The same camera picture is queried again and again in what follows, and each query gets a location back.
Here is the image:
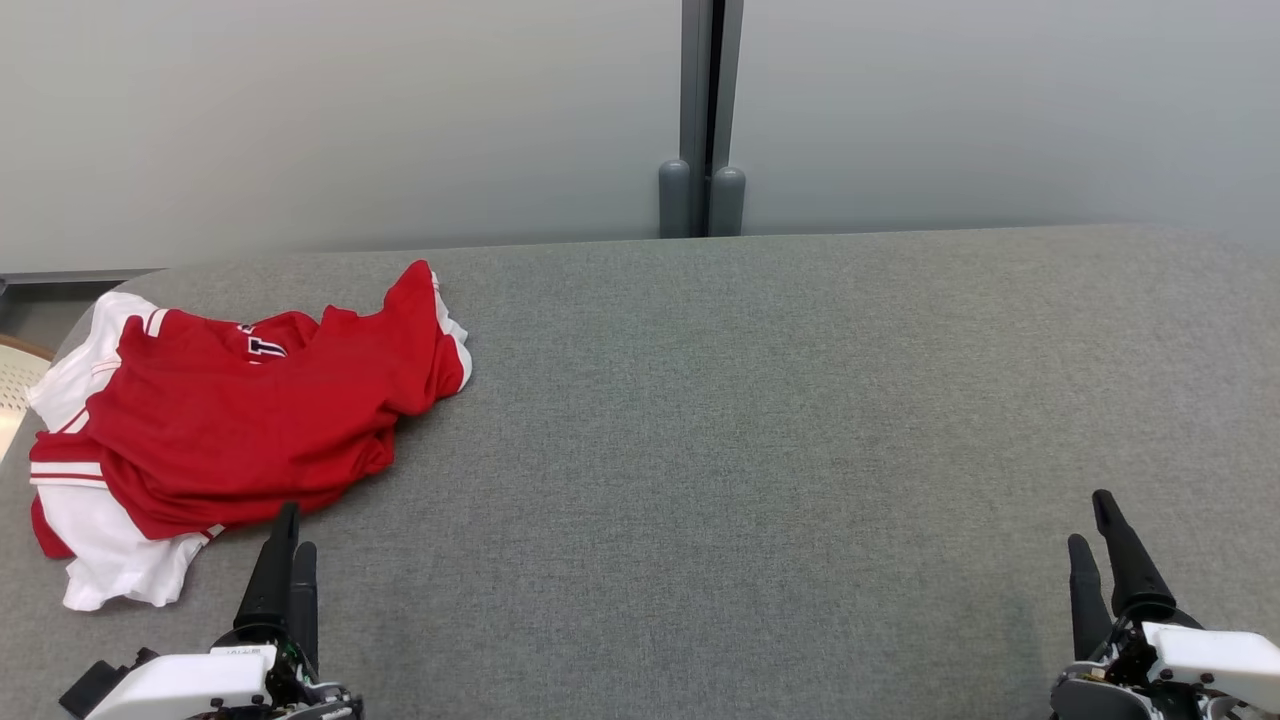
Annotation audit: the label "grey wall baseboard rail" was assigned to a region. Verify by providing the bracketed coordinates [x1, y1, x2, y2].
[0, 267, 163, 292]

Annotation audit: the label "red shorts with white stripe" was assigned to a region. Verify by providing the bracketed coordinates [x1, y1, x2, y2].
[85, 259, 474, 542]

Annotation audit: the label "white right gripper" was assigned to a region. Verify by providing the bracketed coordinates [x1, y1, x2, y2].
[1049, 489, 1280, 720]

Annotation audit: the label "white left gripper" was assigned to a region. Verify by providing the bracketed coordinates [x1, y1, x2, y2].
[57, 502, 364, 720]

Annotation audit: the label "grey partition post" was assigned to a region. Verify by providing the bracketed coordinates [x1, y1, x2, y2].
[657, 0, 748, 240]

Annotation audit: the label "beige perforated chair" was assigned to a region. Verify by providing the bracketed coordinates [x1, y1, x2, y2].
[0, 334, 57, 467]

